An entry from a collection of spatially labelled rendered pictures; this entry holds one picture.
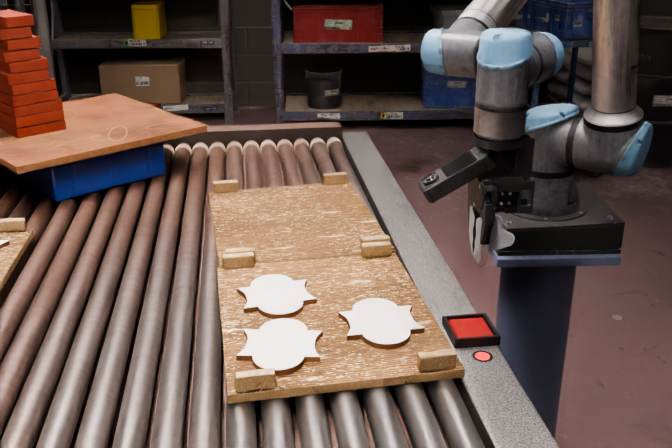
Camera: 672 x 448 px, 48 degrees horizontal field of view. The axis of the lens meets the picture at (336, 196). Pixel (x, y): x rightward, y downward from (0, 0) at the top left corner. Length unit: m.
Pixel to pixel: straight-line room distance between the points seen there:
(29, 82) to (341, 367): 1.18
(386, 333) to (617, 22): 0.73
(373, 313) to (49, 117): 1.10
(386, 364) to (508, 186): 0.32
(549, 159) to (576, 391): 1.31
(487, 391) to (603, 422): 1.58
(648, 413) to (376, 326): 1.70
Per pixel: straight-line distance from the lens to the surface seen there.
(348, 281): 1.38
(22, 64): 2.00
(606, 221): 1.71
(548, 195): 1.70
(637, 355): 3.10
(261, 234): 1.58
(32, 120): 2.02
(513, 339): 1.85
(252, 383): 1.09
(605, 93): 1.58
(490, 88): 1.10
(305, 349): 1.17
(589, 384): 2.88
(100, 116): 2.16
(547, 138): 1.66
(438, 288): 1.41
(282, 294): 1.32
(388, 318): 1.25
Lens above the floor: 1.57
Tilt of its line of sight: 21 degrees down
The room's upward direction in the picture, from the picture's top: straight up
